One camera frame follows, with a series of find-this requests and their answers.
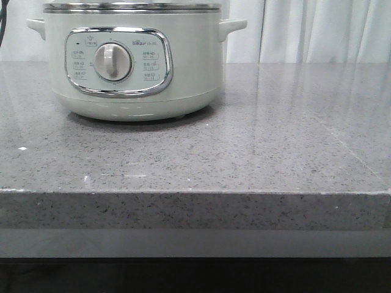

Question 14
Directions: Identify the pale green electric cooking pot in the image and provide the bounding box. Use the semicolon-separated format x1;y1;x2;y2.
27;7;247;121

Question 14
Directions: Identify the white curtain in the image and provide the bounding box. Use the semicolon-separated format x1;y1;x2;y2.
1;1;390;63

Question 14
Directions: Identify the dark cable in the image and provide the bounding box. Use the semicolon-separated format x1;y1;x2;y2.
0;0;8;46

